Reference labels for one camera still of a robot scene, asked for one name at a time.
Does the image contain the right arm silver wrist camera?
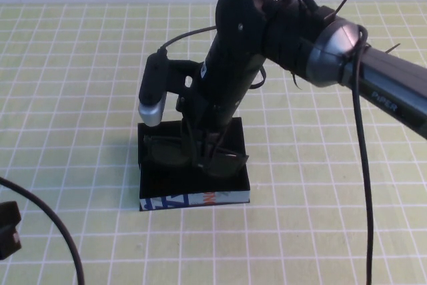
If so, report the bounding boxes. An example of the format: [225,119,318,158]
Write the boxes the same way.
[137,49,168,128]

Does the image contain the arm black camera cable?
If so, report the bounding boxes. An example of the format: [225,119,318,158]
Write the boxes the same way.
[156,0,374,285]
[0,176,84,285]

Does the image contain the thin black wire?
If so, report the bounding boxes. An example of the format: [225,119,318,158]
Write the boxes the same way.
[252,66,303,91]

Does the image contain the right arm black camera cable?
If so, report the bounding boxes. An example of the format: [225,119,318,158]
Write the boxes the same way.
[156,0,374,285]

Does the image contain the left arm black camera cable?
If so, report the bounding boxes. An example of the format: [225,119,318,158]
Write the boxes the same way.
[0,176,84,285]

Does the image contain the right arm black camera bracket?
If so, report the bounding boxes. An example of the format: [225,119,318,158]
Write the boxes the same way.
[163,57,204,99]

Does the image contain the green white checked tablecloth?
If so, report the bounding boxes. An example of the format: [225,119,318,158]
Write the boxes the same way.
[0,3,427,285]

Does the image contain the black framed glasses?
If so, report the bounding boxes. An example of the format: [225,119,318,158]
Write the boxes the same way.
[143,133,250,179]

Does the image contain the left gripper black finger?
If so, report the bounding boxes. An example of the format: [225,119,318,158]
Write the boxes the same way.
[0,222,23,261]
[0,201,23,230]

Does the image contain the black printed glasses case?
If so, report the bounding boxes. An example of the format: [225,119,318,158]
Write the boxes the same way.
[137,117,251,212]

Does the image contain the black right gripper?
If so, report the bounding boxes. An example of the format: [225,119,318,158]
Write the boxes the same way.
[176,44,264,173]

